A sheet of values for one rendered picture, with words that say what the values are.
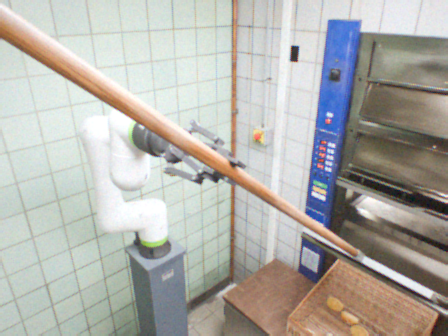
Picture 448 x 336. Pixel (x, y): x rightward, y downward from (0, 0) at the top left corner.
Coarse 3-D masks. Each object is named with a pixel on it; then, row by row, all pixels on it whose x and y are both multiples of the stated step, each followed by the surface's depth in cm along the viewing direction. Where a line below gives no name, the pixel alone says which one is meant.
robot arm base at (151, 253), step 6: (138, 240) 164; (144, 246) 156; (156, 246) 155; (162, 246) 156; (168, 246) 160; (144, 252) 156; (150, 252) 156; (156, 252) 155; (162, 252) 157; (168, 252) 159; (150, 258) 155; (156, 258) 156
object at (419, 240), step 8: (344, 208) 198; (352, 208) 197; (352, 216) 196; (360, 216) 192; (368, 216) 190; (376, 216) 190; (368, 224) 190; (376, 224) 186; (384, 224) 183; (392, 224) 183; (392, 232) 181; (400, 232) 177; (408, 232) 177; (416, 232) 177; (408, 240) 176; (416, 240) 172; (424, 240) 171; (432, 240) 171; (424, 248) 171; (432, 248) 168; (440, 248) 166; (440, 256) 166
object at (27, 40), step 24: (0, 24) 34; (24, 24) 36; (24, 48) 37; (48, 48) 38; (72, 72) 40; (96, 72) 42; (96, 96) 44; (120, 96) 45; (144, 120) 49; (168, 120) 52; (192, 144) 57; (216, 168) 63; (264, 192) 76; (288, 216) 90; (336, 240) 115
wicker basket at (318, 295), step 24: (336, 264) 206; (312, 288) 196; (336, 288) 210; (360, 288) 199; (384, 288) 190; (312, 312) 205; (336, 312) 206; (360, 312) 201; (384, 312) 191; (408, 312) 182; (432, 312) 174
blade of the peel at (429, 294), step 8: (312, 232) 157; (320, 240) 154; (336, 248) 149; (368, 264) 140; (376, 264) 138; (384, 272) 136; (392, 272) 134; (400, 280) 132; (408, 280) 130; (416, 288) 128; (424, 288) 127; (424, 296) 135; (432, 296) 127
